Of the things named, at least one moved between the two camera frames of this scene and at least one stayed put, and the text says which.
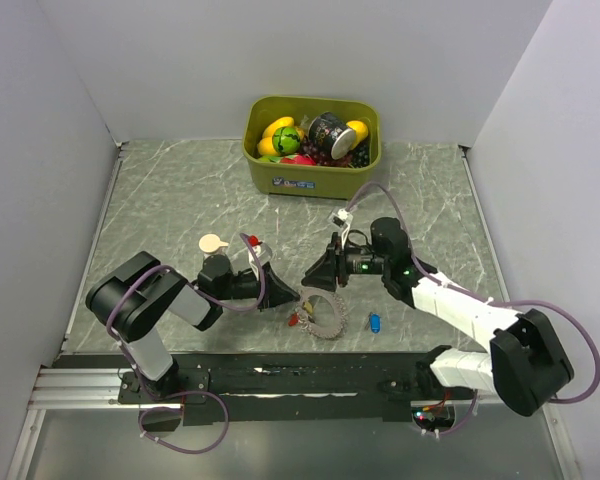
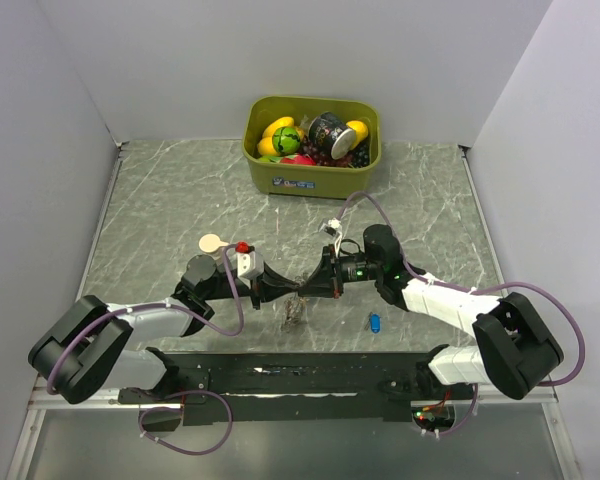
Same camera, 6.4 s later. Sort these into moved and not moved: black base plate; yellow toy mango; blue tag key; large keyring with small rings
Moved: large keyring with small rings
Not moved: black base plate; blue tag key; yellow toy mango
